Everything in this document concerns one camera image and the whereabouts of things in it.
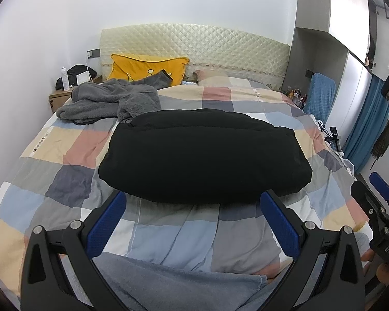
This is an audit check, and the pink pillow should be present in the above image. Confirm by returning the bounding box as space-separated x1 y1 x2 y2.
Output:
194 69 234 85

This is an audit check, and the person's right hand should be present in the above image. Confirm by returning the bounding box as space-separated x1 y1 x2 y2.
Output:
374 261 389 284

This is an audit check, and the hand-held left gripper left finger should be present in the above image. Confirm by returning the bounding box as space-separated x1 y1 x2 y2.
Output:
21 190 128 311

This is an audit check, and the yellow pillow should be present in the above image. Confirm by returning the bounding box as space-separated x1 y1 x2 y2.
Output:
107 53 190 86

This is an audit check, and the row of small bottles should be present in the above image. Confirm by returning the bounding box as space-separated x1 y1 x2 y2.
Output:
287 86 308 103

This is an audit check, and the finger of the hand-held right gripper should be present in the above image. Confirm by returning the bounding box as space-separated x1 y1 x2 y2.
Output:
351 180 388 225
370 172 389 216

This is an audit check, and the dark plaid scarf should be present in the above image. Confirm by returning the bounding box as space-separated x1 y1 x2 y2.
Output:
371 81 389 169

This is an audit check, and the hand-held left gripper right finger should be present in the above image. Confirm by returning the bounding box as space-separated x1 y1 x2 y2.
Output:
259 189 367 311

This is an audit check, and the blue curtain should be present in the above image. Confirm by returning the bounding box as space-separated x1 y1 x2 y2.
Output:
342 76 389 174

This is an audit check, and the grey fleece garment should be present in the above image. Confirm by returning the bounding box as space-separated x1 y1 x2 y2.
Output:
56 69 173 125

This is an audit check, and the black bag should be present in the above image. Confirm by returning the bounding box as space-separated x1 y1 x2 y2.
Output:
66 65 98 84

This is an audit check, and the grey wardrobe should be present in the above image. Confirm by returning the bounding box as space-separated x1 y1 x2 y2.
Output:
280 0 389 156

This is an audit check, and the checked pastel duvet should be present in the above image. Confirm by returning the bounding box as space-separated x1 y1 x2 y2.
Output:
0 76 373 311

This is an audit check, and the person's grey-blue clothing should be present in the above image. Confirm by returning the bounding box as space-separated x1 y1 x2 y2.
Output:
91 253 299 311

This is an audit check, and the cream quilted headboard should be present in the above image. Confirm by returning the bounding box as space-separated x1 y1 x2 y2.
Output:
99 23 290 91

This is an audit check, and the blue towel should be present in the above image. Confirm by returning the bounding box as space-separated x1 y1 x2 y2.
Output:
303 72 337 124

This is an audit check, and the black puffer jacket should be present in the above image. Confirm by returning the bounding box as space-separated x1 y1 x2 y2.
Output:
98 108 313 205

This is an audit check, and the wooden nightstand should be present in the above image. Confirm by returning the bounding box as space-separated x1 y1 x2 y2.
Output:
48 74 103 114

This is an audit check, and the black phone stand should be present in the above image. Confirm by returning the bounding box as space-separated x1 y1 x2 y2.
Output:
324 126 344 151

